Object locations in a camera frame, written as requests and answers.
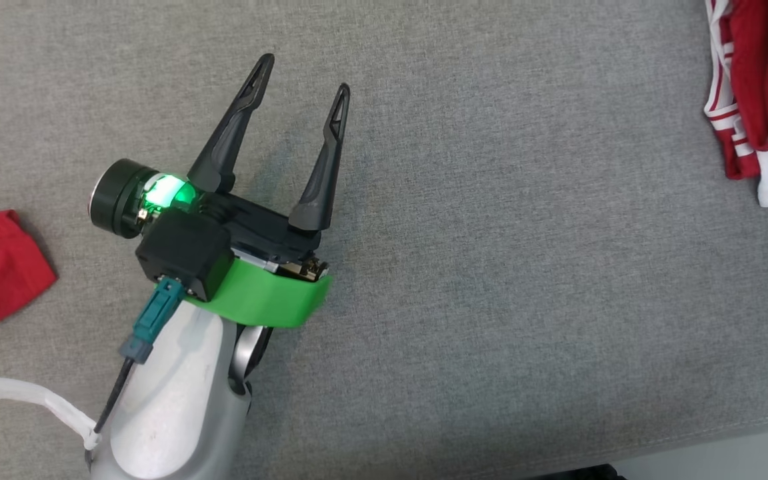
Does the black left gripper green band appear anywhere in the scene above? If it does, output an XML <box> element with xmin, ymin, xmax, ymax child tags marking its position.
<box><xmin>89</xmin><ymin>53</ymin><xmax>351</xmax><ymax>329</ymax></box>

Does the red shirt with white sleeves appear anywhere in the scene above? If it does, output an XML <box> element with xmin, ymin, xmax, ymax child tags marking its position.
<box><xmin>703</xmin><ymin>0</ymin><xmax>768</xmax><ymax>209</ymax></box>

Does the white tape tag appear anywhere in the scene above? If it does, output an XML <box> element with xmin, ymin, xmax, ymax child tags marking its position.
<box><xmin>0</xmin><ymin>375</ymin><xmax>102</xmax><ymax>451</ymax></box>

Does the black cable with teal connector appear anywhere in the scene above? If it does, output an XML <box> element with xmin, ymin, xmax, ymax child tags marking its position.
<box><xmin>84</xmin><ymin>277</ymin><xmax>185</xmax><ymax>467</ymax></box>

